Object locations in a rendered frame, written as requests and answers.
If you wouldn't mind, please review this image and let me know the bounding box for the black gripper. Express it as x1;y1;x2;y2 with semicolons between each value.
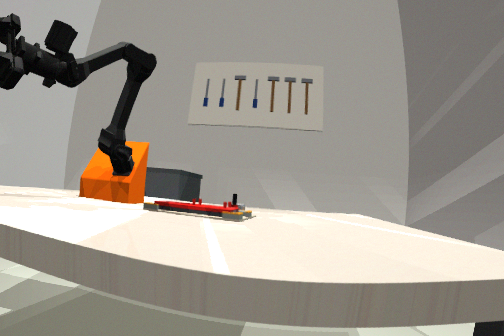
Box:
0;13;44;90

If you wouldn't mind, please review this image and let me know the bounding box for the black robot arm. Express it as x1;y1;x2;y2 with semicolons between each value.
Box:
33;20;157;176

